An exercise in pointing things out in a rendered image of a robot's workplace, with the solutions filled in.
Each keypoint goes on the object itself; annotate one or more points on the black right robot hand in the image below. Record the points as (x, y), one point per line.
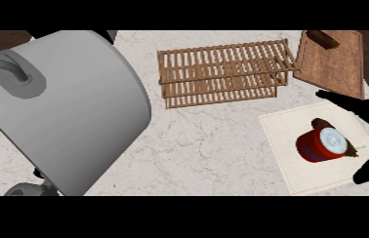
(353, 104)

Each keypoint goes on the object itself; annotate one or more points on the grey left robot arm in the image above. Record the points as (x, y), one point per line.
(82, 111)

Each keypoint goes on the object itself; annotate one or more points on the red can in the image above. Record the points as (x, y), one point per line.
(315, 147)

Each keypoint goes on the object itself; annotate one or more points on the cream square placemat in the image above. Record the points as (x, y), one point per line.
(307, 173)

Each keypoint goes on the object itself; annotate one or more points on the wooden tiered shelf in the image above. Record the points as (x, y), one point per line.
(223, 74)

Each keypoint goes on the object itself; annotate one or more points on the brown wooden cutting board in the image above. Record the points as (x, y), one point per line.
(331, 69)

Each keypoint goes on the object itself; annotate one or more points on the dark brown wooden block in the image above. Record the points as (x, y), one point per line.
(324, 38)

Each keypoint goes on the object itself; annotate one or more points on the dark brown wooden panel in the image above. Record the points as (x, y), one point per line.
(12, 38)

